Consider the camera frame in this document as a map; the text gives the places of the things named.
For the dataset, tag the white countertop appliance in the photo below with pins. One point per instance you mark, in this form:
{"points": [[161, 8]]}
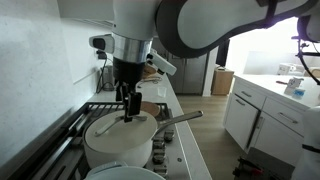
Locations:
{"points": [[285, 69]]}

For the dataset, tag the stainless steel refrigerator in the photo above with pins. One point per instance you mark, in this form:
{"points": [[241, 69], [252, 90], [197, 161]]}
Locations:
{"points": [[190, 76]]}

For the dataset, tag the steel stove knob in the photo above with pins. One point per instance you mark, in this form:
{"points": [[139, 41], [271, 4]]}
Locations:
{"points": [[160, 170], [159, 144], [168, 134], [158, 156]]}

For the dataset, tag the black wall plug adapter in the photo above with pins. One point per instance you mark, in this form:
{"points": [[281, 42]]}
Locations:
{"points": [[101, 54]]}

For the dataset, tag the black camera stand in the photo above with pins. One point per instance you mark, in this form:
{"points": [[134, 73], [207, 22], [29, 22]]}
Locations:
{"points": [[311, 54]]}

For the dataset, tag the black red floor equipment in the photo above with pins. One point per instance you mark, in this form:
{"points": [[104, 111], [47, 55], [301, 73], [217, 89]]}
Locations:
{"points": [[246, 168]]}

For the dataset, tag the steel electric kettle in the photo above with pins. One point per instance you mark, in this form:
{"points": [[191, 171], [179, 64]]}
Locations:
{"points": [[107, 78]]}

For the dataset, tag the clear plastic cup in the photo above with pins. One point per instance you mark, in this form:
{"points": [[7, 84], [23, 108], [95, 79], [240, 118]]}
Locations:
{"points": [[161, 92]]}

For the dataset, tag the blue white packet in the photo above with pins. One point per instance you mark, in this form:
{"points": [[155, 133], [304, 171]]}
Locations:
{"points": [[298, 92]]}

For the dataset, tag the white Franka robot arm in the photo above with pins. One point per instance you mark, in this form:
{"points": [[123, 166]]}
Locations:
{"points": [[200, 23]]}

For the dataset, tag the white kitchen island cabinet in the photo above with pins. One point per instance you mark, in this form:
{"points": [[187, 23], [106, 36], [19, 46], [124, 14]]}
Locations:
{"points": [[243, 120]]}

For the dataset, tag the round cork trivet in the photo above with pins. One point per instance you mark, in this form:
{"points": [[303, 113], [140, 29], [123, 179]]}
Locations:
{"points": [[150, 108]]}

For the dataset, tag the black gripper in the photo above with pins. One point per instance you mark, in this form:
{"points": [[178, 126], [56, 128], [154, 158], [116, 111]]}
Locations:
{"points": [[128, 71]]}

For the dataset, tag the white upper wall cabinets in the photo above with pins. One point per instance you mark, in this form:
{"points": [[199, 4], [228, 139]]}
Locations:
{"points": [[86, 10]]}

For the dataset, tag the black monitor screen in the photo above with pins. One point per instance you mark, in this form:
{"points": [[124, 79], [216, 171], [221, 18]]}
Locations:
{"points": [[222, 55]]}

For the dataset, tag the white bowl rim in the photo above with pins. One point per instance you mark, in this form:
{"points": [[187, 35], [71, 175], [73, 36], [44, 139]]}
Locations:
{"points": [[123, 174]]}

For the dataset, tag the steel gas cooktop black grates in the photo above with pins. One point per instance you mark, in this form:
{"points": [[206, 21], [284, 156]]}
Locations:
{"points": [[174, 156]]}

